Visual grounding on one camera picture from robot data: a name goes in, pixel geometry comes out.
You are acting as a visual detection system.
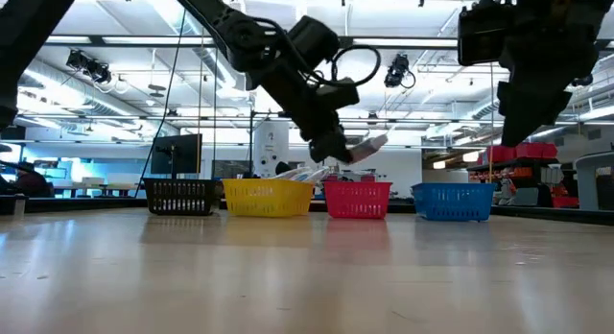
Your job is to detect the black plastic basket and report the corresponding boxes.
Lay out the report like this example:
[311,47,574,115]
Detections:
[142,178,220,217]

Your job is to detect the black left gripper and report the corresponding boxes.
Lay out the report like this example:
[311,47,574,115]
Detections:
[257,66,355,165]

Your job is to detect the grey standing desk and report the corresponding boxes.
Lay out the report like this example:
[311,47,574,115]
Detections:
[573,150,614,211]

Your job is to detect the blue plastic basket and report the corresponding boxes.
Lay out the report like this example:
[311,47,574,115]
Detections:
[411,181,498,223]

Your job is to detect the blue white toothbrush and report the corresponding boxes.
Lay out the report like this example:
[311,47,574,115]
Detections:
[267,166,313,180]
[299,165,333,184]

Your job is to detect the yellow plastic basket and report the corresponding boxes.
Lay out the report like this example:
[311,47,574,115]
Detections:
[222,178,316,218]

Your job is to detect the red storage bins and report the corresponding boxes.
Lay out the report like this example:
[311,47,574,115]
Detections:
[485,141,560,164]

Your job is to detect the red plastic basket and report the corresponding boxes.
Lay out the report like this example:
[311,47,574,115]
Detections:
[323,180,393,220]

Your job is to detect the white column machine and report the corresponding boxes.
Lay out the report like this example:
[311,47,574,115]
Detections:
[252,120,291,179]

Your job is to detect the person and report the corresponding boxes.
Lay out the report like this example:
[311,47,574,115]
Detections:
[12,160,53,199]

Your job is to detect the dark storage shelf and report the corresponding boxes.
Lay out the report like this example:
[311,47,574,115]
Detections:
[467,155,560,208]

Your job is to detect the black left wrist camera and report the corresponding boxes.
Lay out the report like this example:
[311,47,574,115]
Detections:
[314,77,361,110]

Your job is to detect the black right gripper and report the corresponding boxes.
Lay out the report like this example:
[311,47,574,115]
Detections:
[496,0,602,149]

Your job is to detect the black ceiling-mounted camera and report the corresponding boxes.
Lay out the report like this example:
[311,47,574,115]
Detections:
[383,53,416,89]
[65,49,113,84]

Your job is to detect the white red-blue toothpaste tube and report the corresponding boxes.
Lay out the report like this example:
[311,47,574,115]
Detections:
[348,132,390,165]

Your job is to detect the black monitor on stand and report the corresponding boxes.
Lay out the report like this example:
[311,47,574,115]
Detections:
[150,132,204,180]

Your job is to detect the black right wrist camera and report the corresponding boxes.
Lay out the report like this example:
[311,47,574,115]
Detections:
[457,0,517,67]

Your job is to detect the black aluminium table frame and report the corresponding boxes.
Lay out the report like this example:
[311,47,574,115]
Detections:
[0,193,614,226]

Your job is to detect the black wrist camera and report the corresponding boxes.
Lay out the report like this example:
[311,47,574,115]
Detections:
[314,77,361,110]
[457,0,517,67]

